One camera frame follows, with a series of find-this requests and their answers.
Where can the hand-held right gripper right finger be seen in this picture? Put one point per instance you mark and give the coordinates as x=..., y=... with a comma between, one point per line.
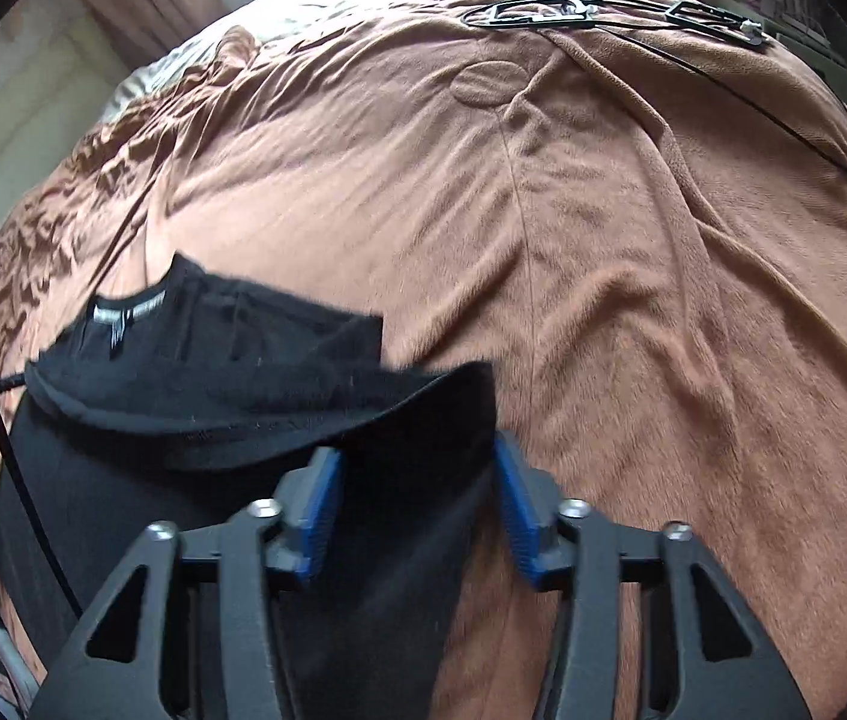
x=517, y=517

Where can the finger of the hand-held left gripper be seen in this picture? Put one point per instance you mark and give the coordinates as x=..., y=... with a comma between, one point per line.
x=9, y=383

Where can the white bed sheet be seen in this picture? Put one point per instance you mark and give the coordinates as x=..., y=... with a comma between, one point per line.
x=190, y=45

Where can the brown blanket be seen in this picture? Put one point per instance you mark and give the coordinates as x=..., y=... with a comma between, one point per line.
x=543, y=277

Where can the black clothes hanger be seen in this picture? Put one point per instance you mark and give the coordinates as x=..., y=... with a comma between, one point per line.
x=543, y=18
x=716, y=19

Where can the black bear print t-shirt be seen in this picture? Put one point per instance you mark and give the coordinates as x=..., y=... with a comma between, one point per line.
x=243, y=405

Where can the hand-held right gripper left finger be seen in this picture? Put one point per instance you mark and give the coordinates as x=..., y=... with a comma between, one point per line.
x=322, y=510

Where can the white drawer cabinet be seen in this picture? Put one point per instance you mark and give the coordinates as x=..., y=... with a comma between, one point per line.
x=806, y=37

